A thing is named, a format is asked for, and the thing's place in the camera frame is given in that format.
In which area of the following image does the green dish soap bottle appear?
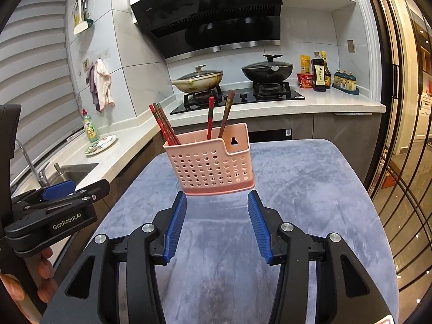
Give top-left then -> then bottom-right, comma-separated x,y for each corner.
82,109 -> 100,143

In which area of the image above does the stainless steel sink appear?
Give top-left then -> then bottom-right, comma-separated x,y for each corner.
44,163 -> 99,190

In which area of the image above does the green kitchen utensil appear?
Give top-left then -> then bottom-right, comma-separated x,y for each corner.
84,0 -> 94,28

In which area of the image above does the black range hood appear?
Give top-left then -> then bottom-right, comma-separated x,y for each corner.
127,0 -> 284,59

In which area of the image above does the black wok lid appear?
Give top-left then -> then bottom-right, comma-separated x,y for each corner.
242,54 -> 293,72

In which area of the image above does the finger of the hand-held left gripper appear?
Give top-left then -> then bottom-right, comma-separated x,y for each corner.
40,180 -> 77,202
32,179 -> 112,211

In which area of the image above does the row of small bottles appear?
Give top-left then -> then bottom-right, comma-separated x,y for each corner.
332,69 -> 360,95

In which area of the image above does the grey base cabinet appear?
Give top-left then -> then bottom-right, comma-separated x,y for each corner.
135,111 -> 383,190

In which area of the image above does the chrome kitchen faucet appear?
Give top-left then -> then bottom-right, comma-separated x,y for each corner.
13,140 -> 51,188

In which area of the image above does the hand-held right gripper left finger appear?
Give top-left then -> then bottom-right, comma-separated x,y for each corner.
40,191 -> 188,324

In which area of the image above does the person's left hand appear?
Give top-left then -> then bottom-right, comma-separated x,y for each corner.
0,246 -> 59,315

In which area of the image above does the white window blind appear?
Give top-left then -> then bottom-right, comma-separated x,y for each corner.
0,0 -> 85,190

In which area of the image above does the pink perforated plastic basket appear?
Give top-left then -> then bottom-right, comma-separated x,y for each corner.
164,122 -> 254,196

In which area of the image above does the purple hanging towel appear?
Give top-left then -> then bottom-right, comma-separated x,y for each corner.
86,66 -> 102,113

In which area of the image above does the glass sliding door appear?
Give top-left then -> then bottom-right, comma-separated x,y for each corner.
359,0 -> 432,311

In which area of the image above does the black glass gas stove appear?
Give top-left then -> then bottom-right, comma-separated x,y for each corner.
169,81 -> 306,115

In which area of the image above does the white spatula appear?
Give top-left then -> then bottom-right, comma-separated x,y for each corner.
73,0 -> 87,36

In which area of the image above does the glass wok lid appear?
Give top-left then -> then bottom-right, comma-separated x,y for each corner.
175,64 -> 224,81

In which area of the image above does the red instant noodle cup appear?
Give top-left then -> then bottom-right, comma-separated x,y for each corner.
296,72 -> 315,89

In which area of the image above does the colourful printed plate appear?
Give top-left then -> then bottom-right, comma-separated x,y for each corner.
84,134 -> 118,156

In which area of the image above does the red chopstick with green band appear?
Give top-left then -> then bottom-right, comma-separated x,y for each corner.
207,96 -> 215,140

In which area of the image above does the black wok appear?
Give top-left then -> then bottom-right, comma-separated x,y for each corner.
241,67 -> 294,83

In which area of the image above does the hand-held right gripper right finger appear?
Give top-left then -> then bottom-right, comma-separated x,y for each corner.
247,190 -> 394,324

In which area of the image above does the dark soy sauce bottle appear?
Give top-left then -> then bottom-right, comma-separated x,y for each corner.
310,52 -> 332,92

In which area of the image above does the white pink hanging towel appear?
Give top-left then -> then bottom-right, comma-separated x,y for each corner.
93,58 -> 116,107

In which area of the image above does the red patterned chopstick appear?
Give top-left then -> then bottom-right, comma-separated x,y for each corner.
149,104 -> 174,146

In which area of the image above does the brown stained wok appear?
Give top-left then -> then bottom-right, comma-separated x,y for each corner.
169,71 -> 224,94

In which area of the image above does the grey blue table cloth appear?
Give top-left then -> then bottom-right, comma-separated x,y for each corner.
83,138 -> 400,324

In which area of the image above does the brown wooden chopstick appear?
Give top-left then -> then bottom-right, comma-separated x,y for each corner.
217,91 -> 232,139
220,90 -> 236,139

